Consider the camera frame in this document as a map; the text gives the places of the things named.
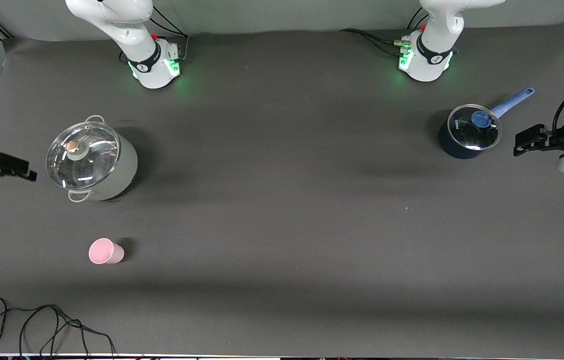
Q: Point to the glass saucepan lid blue knob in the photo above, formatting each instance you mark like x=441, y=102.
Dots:
x=472, y=132

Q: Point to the dark grey table cover sheet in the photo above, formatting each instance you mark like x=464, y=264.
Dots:
x=282, y=200

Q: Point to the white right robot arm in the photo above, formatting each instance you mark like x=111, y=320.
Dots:
x=126, y=30

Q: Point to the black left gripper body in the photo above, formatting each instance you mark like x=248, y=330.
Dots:
x=558, y=140

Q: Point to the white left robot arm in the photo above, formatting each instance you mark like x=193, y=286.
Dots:
x=432, y=45

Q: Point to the grey-green stock pot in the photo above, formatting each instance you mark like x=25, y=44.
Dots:
x=121, y=170

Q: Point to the pink plastic cup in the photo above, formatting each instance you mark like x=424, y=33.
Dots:
x=104, y=251

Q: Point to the dark blue saucepan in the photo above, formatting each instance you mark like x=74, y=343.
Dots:
x=454, y=149

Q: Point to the glass pot lid copper knob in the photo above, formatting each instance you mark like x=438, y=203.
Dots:
x=86, y=160

